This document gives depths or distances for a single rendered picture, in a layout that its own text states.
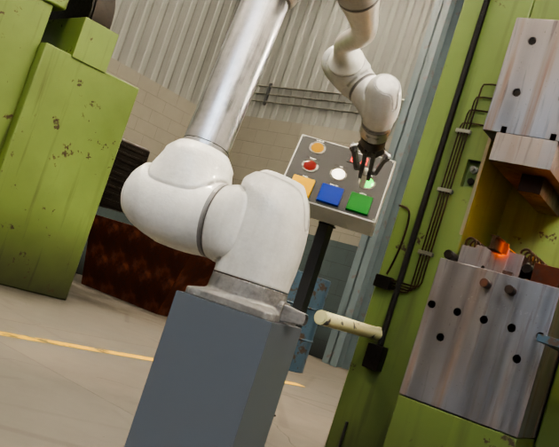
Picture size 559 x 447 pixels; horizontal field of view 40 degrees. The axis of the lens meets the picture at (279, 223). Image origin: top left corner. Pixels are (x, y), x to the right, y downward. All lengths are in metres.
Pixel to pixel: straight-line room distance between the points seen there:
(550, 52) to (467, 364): 1.03
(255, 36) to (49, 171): 5.16
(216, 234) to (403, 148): 8.20
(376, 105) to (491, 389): 0.90
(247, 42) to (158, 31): 10.06
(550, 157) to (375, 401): 0.99
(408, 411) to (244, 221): 1.19
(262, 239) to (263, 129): 10.05
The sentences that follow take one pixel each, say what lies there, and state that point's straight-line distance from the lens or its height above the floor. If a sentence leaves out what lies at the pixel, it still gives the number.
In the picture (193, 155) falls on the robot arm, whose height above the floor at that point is 0.86.
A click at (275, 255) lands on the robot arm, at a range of 1.44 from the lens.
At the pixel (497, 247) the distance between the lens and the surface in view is 2.45.
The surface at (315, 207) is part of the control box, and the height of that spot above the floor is 0.95.
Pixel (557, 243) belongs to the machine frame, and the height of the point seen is 1.13.
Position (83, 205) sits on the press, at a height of 0.84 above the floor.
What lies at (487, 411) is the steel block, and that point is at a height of 0.51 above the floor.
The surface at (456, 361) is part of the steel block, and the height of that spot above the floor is 0.62.
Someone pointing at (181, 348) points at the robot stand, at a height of 0.50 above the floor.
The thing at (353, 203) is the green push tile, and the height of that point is 1.00.
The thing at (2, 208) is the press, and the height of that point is 0.59.
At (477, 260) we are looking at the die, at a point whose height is 0.94.
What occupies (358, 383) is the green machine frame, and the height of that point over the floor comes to 0.44.
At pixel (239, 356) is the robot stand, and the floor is 0.52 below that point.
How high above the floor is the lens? 0.66
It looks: 5 degrees up
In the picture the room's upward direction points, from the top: 18 degrees clockwise
